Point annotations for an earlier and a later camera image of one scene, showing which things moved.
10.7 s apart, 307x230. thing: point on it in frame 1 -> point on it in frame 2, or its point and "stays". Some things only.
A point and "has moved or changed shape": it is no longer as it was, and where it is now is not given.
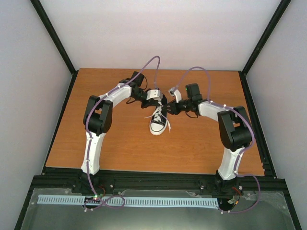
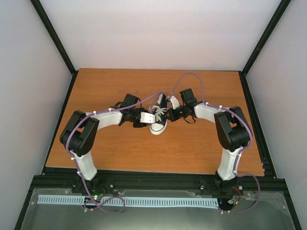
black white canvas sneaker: (159, 121) stays
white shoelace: (158, 117) has moved or changed shape
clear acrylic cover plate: (237, 210) stays
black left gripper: (152, 102) -> (144, 124)
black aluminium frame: (47, 178) stays
